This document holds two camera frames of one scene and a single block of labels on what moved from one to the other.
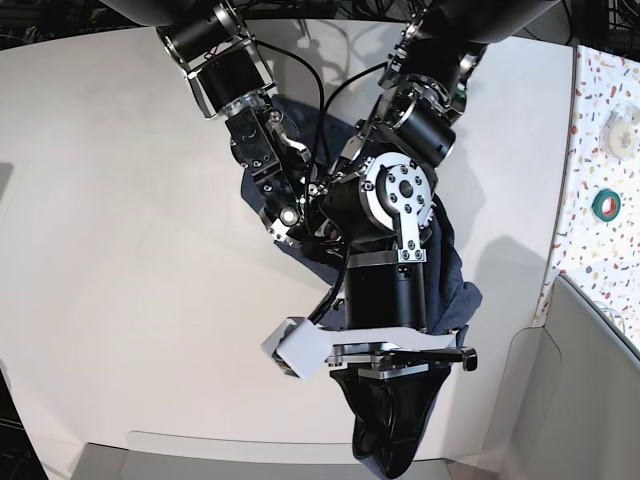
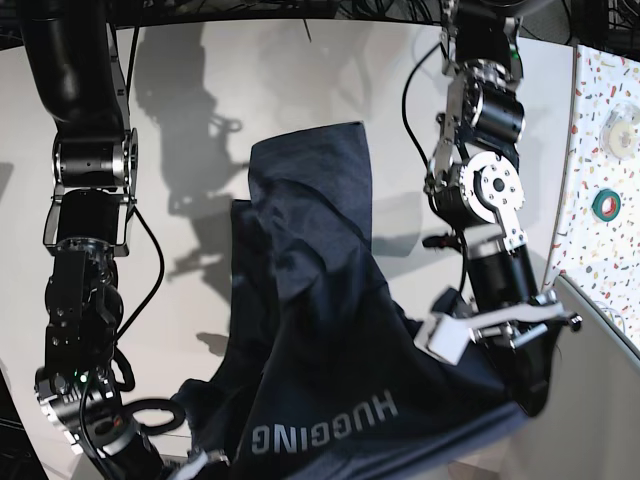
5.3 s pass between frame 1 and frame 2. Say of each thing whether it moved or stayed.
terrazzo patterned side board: stayed
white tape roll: stayed
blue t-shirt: moved
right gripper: moved
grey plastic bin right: stayed
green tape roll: stayed
